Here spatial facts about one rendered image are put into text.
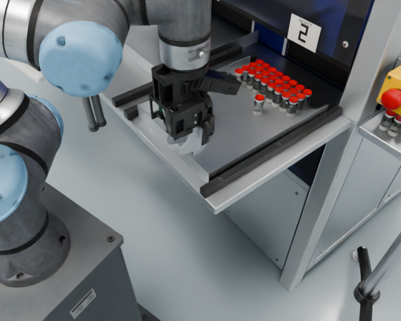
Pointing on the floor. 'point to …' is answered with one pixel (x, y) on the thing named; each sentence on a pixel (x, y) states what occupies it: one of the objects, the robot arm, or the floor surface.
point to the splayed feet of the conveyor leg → (361, 256)
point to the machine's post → (317, 221)
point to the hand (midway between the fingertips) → (196, 148)
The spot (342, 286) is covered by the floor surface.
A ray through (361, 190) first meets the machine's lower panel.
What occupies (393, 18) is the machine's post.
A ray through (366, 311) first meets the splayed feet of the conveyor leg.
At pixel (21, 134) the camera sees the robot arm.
